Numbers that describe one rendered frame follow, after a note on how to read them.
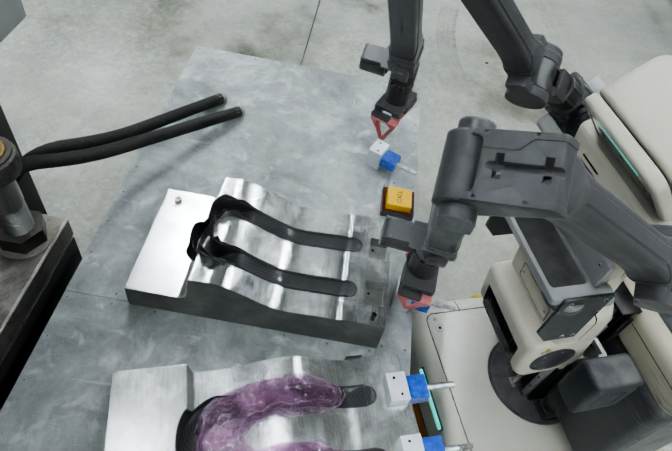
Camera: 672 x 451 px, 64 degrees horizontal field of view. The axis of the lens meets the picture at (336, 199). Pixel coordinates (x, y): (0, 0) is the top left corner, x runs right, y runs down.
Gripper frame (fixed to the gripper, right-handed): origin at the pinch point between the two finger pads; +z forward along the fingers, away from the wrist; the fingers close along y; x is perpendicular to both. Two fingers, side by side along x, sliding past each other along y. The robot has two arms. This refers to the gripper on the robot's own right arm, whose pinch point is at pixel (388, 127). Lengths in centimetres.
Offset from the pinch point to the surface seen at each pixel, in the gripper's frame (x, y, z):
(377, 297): 19.1, 40.2, 6.1
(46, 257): -45, 67, 14
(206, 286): -7, 60, 0
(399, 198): 10.6, 11.2, 8.8
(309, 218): -2.0, 32.8, 4.1
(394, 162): 4.3, 1.4, 8.5
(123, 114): -138, -32, 93
